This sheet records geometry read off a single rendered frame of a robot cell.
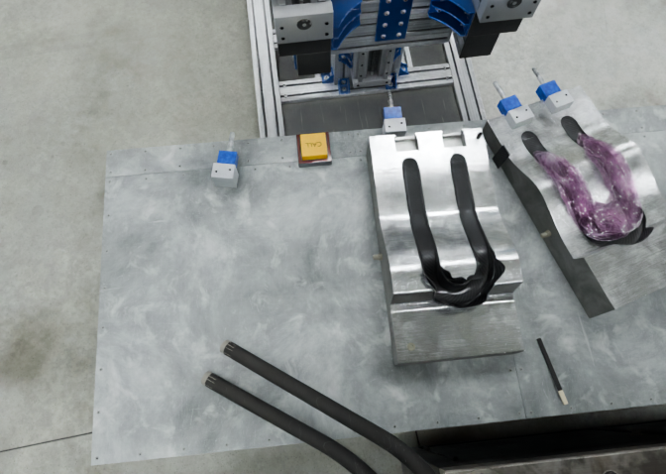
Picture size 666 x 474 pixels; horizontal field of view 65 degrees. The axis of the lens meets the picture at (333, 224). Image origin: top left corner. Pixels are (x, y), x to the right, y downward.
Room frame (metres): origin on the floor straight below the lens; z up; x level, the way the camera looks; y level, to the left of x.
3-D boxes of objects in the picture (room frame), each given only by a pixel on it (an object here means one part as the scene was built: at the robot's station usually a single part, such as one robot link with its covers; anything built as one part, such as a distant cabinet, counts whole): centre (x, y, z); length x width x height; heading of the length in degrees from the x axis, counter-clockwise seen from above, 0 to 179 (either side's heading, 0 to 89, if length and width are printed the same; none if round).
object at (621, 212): (0.49, -0.57, 0.90); 0.26 x 0.18 x 0.08; 25
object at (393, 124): (0.69, -0.14, 0.83); 0.13 x 0.05 x 0.05; 6
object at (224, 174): (0.56, 0.25, 0.83); 0.13 x 0.05 x 0.05; 177
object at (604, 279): (0.49, -0.58, 0.86); 0.50 x 0.26 x 0.11; 25
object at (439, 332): (0.36, -0.24, 0.87); 0.50 x 0.26 x 0.14; 7
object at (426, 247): (0.38, -0.24, 0.92); 0.35 x 0.16 x 0.09; 7
